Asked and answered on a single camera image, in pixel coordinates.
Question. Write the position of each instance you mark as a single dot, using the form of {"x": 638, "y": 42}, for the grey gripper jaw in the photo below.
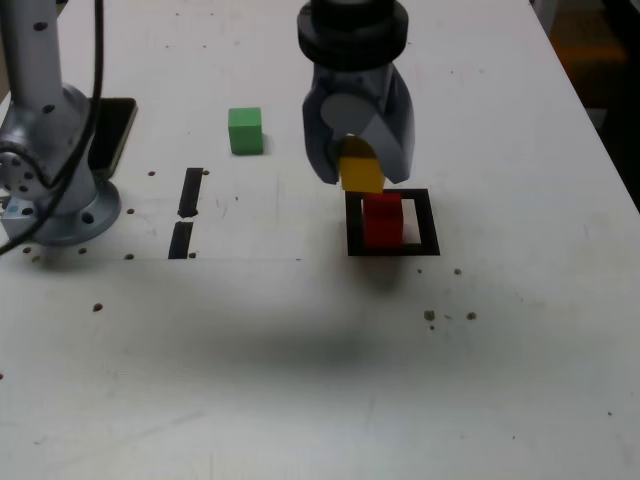
{"x": 395, "y": 145}

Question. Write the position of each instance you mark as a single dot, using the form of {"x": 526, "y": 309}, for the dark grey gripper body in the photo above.
{"x": 350, "y": 80}

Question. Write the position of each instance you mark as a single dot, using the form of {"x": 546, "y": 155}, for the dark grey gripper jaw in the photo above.
{"x": 315, "y": 140}

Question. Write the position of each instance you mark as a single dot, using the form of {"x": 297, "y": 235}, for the yellow cube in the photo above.
{"x": 357, "y": 175}

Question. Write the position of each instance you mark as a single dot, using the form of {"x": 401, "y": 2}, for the green cube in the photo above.
{"x": 245, "y": 132}

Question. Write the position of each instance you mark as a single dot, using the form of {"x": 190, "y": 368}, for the red cube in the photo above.
{"x": 382, "y": 225}

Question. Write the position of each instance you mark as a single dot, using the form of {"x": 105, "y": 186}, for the black tape square outline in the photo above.
{"x": 353, "y": 225}

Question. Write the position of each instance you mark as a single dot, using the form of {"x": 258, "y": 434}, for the black tape strip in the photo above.
{"x": 181, "y": 240}

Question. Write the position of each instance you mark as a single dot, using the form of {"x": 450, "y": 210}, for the black smartphone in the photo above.
{"x": 117, "y": 130}

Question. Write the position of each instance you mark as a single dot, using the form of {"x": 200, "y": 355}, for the orange background box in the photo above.
{"x": 590, "y": 40}

